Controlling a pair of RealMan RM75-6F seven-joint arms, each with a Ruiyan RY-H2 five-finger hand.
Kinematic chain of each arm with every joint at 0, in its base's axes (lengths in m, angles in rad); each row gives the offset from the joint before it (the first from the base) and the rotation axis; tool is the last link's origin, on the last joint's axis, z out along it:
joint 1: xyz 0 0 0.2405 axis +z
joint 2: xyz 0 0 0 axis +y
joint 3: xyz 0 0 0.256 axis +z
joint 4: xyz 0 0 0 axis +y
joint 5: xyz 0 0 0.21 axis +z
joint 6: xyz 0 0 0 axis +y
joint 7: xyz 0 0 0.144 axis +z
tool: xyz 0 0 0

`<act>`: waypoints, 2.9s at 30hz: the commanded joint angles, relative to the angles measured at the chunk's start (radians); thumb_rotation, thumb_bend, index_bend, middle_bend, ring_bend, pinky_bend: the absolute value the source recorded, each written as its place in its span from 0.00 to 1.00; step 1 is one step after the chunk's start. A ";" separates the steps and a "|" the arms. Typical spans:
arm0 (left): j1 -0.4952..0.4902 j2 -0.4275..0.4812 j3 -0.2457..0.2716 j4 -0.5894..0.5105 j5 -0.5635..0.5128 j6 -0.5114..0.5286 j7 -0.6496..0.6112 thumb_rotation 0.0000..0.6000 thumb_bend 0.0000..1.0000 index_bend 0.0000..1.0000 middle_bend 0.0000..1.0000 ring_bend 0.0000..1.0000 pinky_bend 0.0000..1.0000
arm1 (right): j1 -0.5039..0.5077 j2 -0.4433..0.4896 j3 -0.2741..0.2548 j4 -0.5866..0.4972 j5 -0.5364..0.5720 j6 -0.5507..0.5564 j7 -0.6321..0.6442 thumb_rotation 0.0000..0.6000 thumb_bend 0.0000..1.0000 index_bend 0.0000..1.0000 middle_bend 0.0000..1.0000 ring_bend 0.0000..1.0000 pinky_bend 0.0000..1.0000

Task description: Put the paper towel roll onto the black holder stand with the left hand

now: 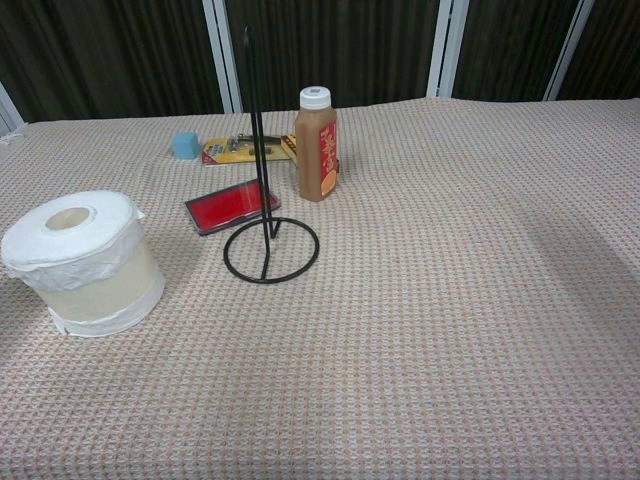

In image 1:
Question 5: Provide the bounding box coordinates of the white paper towel roll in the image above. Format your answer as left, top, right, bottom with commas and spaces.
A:
0, 189, 167, 339

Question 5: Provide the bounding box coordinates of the brown juice bottle white cap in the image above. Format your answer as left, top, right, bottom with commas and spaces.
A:
294, 86, 340, 203

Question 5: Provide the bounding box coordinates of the beige waffle weave tablecloth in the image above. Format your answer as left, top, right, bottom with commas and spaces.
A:
0, 97, 640, 480

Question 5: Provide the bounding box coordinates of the red ink stamp pad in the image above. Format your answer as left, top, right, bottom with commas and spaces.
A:
184, 180, 283, 238

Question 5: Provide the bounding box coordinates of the yellow blister pack card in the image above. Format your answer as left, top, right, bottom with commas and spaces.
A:
200, 134, 292, 168

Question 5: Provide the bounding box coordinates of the small blue cube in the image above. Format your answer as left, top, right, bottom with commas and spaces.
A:
171, 131, 198, 162

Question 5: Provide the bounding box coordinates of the black wire paper roll holder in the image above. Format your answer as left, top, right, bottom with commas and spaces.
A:
223, 26, 321, 285

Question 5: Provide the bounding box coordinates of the white metal frame post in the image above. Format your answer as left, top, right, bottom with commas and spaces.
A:
0, 81, 25, 134
427, 0, 470, 99
544, 0, 596, 102
202, 0, 245, 115

